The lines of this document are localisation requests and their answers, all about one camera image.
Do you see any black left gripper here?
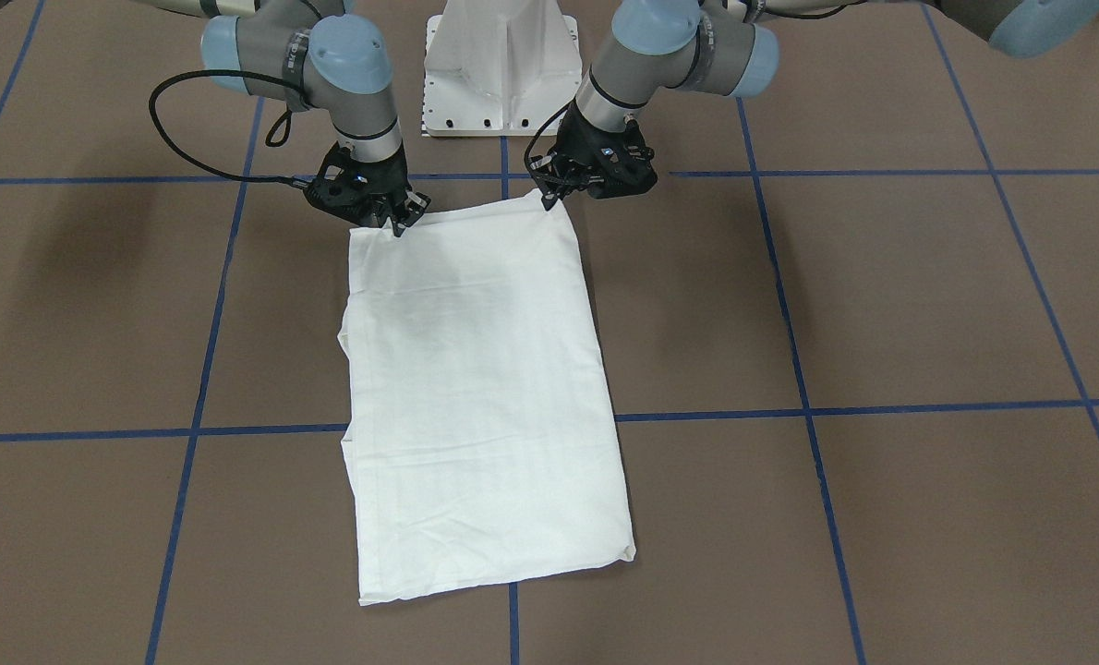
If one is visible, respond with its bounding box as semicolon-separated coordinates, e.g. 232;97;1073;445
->
529;106;658;212

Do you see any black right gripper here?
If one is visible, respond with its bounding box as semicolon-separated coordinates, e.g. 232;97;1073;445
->
306;143;431;239

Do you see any white long-sleeve printed shirt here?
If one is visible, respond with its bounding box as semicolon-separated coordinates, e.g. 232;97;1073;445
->
338;192;635;606

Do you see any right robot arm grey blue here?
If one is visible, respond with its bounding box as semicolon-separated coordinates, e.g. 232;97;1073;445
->
148;1;430;236

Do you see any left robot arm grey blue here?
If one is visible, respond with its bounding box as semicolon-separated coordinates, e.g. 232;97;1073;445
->
523;1;856;210

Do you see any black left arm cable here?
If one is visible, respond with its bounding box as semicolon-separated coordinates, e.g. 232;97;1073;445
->
524;100;576;186

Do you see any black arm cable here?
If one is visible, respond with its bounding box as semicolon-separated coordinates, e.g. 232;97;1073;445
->
524;100;576;186
149;70;329;190

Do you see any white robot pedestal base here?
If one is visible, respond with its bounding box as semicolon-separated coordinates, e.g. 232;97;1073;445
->
422;1;582;138

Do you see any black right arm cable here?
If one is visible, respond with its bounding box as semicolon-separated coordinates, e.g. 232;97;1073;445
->
149;70;329;190

